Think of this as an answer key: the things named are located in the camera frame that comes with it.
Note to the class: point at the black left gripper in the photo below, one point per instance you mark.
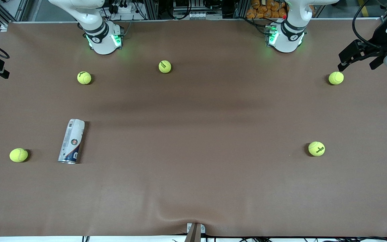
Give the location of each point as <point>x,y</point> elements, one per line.
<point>379,41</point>

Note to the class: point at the white blue tennis ball can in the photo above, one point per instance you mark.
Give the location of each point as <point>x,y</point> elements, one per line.
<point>72,141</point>

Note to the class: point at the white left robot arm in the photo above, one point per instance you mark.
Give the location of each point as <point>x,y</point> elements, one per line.
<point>287,37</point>

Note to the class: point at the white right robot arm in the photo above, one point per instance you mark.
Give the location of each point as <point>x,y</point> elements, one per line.
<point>102,40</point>

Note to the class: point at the yellow tennis ball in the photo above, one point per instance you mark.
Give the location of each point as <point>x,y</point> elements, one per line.
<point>84,77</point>
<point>316,148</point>
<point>336,78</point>
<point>165,66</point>
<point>18,155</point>

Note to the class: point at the orange items in bag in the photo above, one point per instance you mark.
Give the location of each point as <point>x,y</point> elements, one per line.
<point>264,8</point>

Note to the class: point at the white power strip black plugs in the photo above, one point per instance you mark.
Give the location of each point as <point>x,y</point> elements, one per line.
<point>123,9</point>

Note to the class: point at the grey metal clamp bracket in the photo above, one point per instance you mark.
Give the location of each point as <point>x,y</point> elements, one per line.
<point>189,228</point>

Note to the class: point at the brown mounting post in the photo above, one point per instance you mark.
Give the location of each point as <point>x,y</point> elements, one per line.
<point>193,235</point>

